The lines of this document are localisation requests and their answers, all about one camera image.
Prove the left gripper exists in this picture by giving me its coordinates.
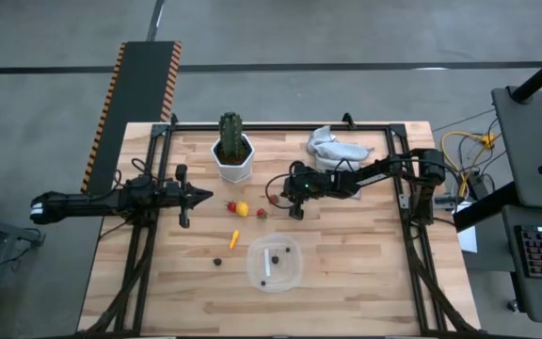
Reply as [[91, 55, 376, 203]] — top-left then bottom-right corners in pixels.
[[162, 165, 215, 230]]

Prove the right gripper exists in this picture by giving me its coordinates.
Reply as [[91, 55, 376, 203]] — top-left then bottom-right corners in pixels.
[[280, 162, 333, 221]]

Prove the clear plastic tupperware container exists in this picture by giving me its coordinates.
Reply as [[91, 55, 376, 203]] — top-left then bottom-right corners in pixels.
[[246, 233, 304, 294]]

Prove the white hexagonal plant pot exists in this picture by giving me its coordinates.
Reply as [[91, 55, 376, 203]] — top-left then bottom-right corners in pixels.
[[210, 133, 256, 184]]

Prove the grey cloth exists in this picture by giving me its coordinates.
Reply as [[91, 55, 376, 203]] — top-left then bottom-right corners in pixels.
[[305, 124, 375, 199]]

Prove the green cactus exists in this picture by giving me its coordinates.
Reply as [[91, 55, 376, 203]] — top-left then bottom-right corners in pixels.
[[217, 111, 245, 161]]

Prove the black ramp with hazard stripes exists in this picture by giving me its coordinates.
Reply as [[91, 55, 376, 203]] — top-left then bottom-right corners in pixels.
[[80, 40, 183, 197]]

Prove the white paper sheet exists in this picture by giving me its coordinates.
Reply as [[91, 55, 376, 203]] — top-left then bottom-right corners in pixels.
[[456, 225, 479, 254]]

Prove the grey desk with keyboard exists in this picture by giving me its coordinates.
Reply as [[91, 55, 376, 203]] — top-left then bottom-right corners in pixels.
[[501, 204, 542, 326]]

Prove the black pole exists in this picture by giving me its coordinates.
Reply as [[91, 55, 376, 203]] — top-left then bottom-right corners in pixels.
[[509, 41, 542, 104]]

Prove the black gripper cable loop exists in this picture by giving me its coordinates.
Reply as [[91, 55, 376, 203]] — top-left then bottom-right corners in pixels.
[[264, 171, 300, 212]]

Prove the black metal table frame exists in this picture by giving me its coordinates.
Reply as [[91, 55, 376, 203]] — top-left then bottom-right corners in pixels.
[[78, 112, 477, 338]]

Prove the yellow cable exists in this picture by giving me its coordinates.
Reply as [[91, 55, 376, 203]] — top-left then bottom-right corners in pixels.
[[440, 130, 502, 199]]

